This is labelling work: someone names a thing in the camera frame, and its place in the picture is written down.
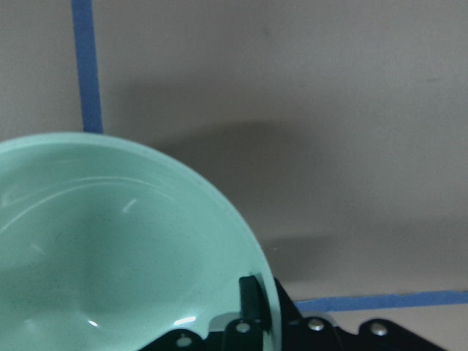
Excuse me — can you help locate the green bowl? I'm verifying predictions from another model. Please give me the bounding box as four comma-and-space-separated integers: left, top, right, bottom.
1, 133, 282, 350

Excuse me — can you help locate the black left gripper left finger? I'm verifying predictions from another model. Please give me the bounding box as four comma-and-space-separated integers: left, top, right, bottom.
238, 276, 271, 322

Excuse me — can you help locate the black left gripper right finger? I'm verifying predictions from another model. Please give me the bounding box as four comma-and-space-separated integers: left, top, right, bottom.
274, 278, 303, 324

